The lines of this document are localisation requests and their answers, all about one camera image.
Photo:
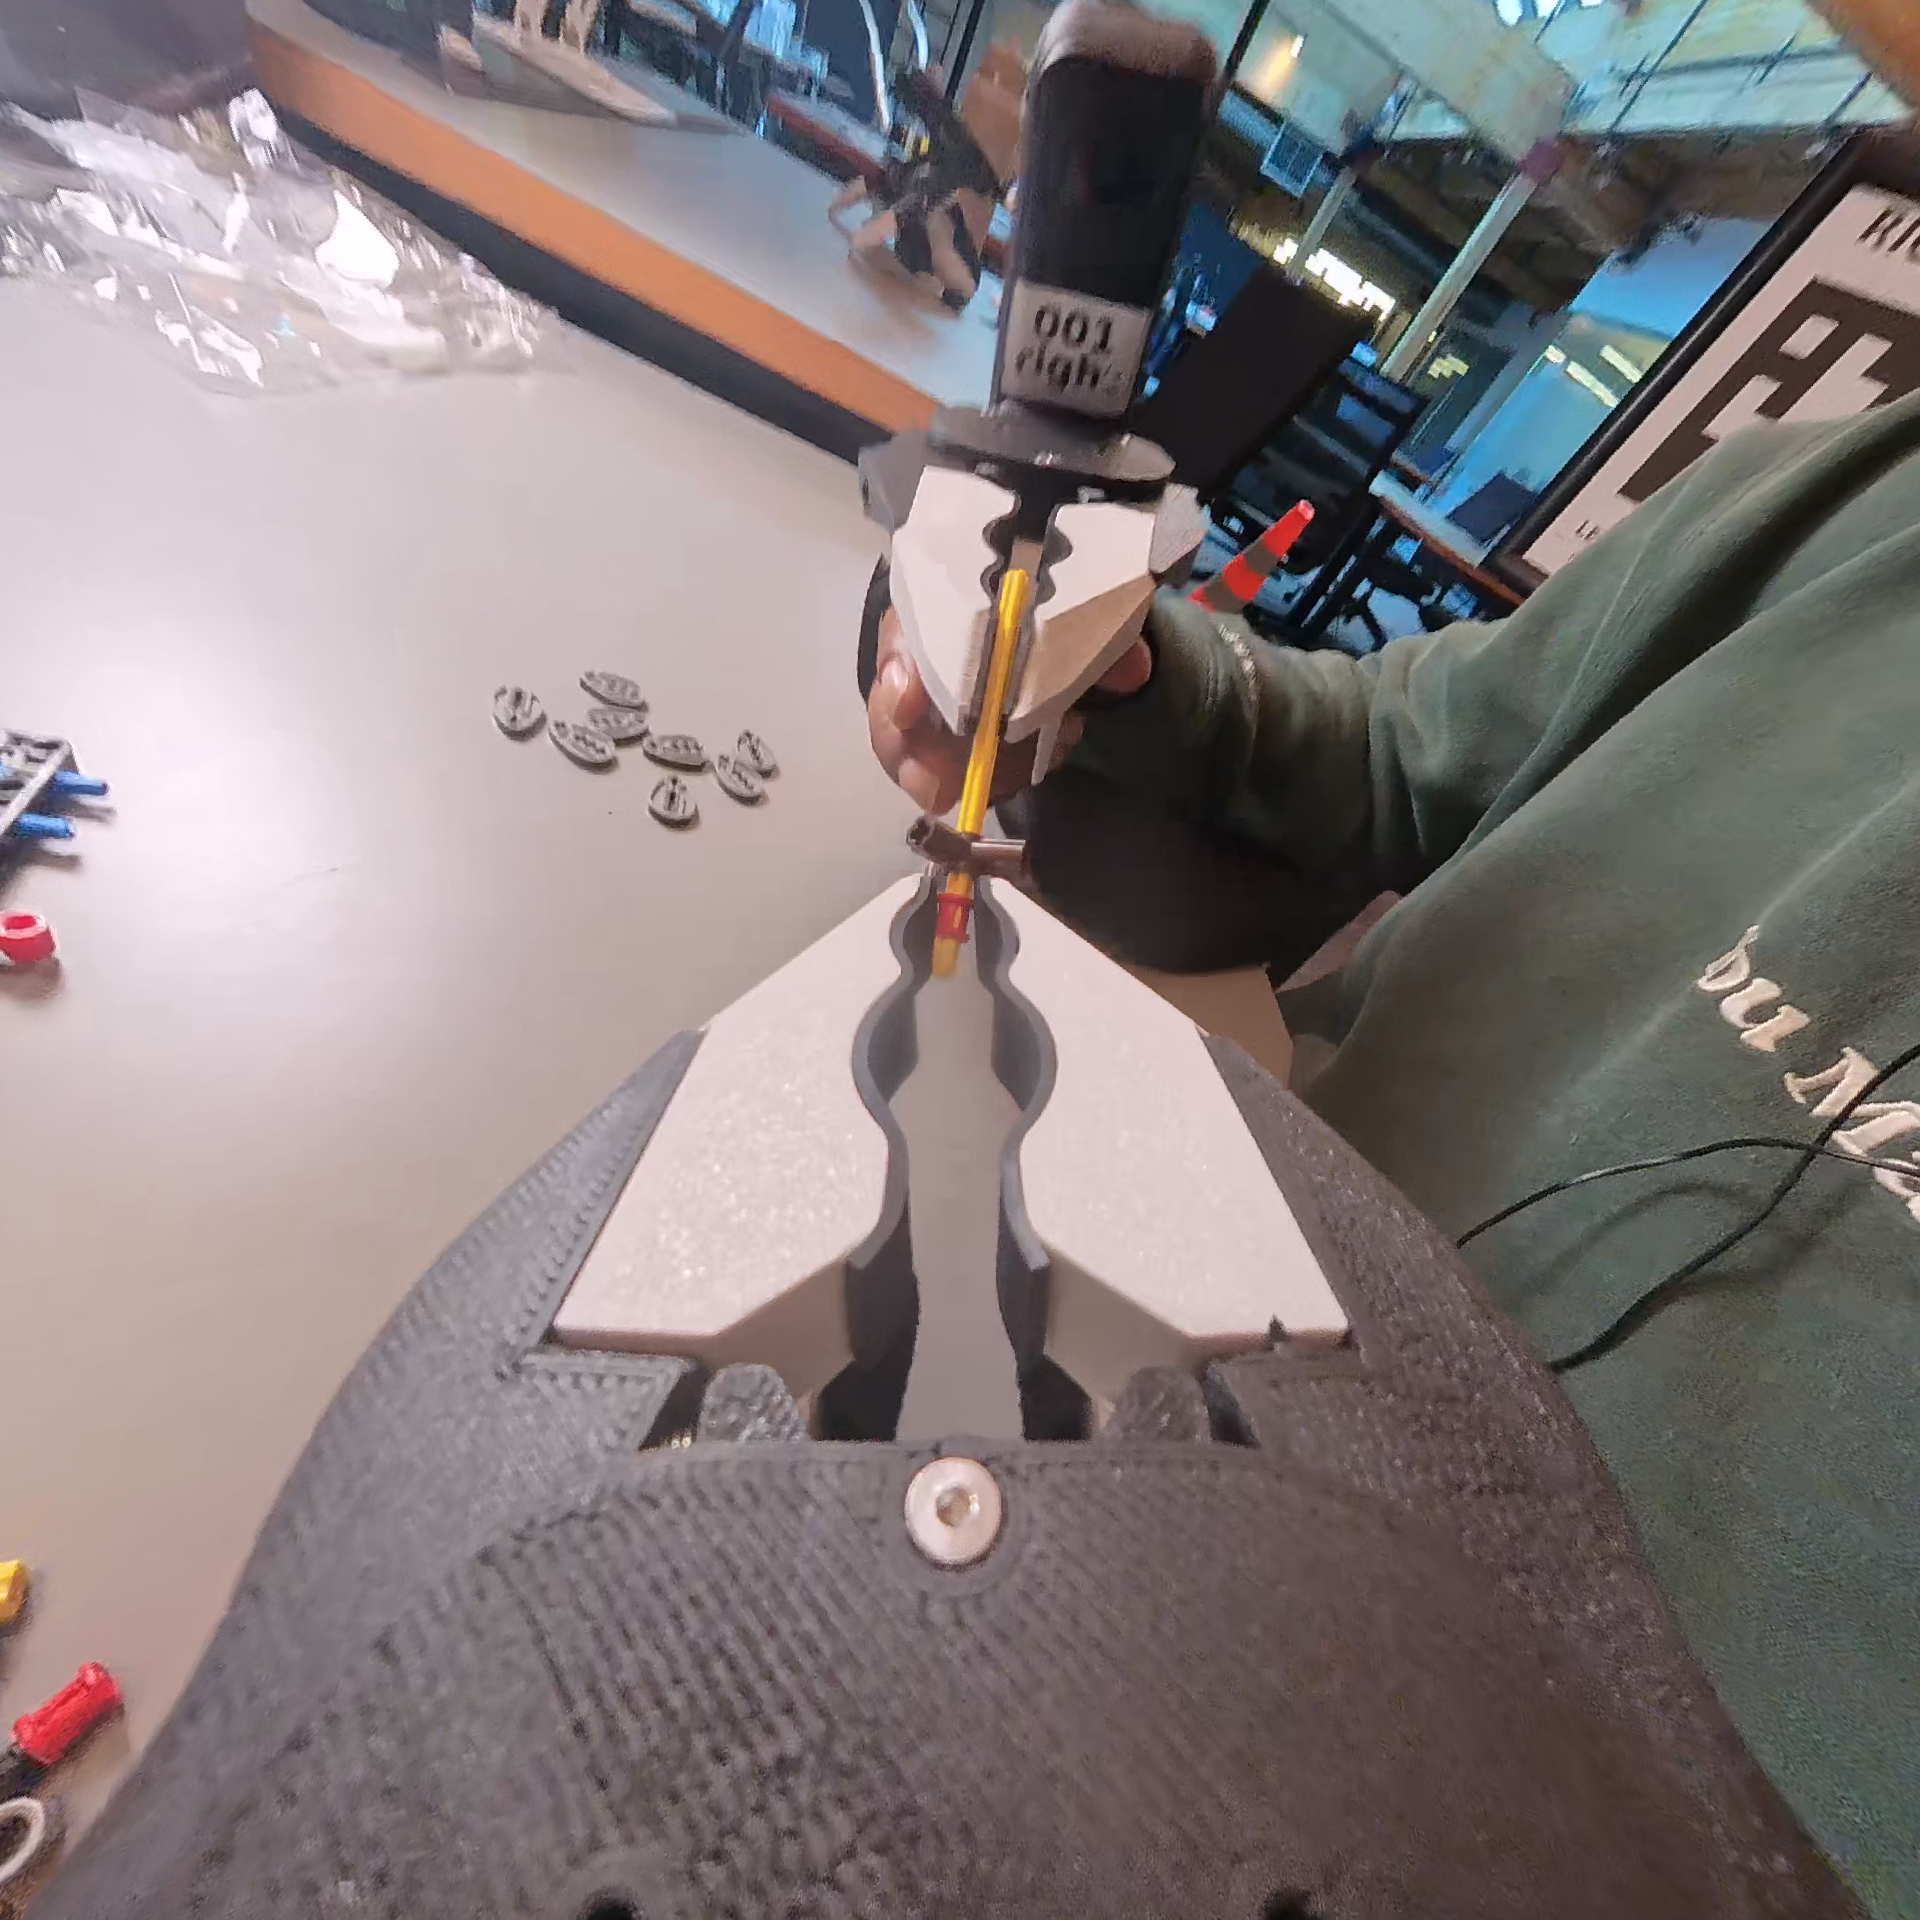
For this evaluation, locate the person's right forearm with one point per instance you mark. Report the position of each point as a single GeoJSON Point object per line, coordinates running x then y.
{"type": "Point", "coordinates": [1349, 751]}

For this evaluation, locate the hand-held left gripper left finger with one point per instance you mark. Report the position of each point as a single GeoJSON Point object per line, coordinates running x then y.
{"type": "Point", "coordinates": [734, 1184]}

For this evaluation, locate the white sign with black pattern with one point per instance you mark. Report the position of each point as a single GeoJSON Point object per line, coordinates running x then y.
{"type": "Point", "coordinates": [1798, 347]}

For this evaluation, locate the black and tan device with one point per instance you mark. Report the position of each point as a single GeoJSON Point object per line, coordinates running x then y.
{"type": "Point", "coordinates": [930, 211]}

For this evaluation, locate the red lego bush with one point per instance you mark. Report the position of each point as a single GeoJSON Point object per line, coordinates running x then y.
{"type": "Point", "coordinates": [950, 917]}

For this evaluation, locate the cluster of grey discs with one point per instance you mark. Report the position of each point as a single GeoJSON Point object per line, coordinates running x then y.
{"type": "Point", "coordinates": [674, 751]}

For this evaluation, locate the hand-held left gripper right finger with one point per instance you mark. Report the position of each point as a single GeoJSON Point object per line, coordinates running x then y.
{"type": "Point", "coordinates": [1171, 1200]}

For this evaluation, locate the brown lego connector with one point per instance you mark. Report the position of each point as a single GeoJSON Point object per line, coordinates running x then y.
{"type": "Point", "coordinates": [990, 855]}

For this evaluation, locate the grey table with orange edge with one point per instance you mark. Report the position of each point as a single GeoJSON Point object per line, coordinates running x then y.
{"type": "Point", "coordinates": [674, 195]}

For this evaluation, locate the yellow lego axle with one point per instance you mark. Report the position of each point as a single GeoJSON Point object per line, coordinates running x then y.
{"type": "Point", "coordinates": [982, 751]}

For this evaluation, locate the clear plastic bag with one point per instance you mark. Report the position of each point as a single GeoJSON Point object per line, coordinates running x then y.
{"type": "Point", "coordinates": [269, 254]}

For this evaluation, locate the person's right hand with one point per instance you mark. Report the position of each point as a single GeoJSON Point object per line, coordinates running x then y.
{"type": "Point", "coordinates": [907, 734]}

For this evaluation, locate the black lego frame assembly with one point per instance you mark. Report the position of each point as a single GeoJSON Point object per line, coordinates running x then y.
{"type": "Point", "coordinates": [30, 781]}

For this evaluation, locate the orange traffic cone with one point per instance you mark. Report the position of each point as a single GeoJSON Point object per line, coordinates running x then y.
{"type": "Point", "coordinates": [1260, 564]}

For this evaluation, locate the plywood stand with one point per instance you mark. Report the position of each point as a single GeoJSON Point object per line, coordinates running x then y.
{"type": "Point", "coordinates": [569, 68]}

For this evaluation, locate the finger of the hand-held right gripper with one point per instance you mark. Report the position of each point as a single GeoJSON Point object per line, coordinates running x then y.
{"type": "Point", "coordinates": [1101, 587]}
{"type": "Point", "coordinates": [938, 587]}

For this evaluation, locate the person's green sweatshirt torso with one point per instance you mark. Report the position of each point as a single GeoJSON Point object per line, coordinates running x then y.
{"type": "Point", "coordinates": [1723, 1200]}

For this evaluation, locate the pile of small lego pieces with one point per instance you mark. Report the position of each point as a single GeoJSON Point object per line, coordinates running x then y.
{"type": "Point", "coordinates": [67, 1711]}

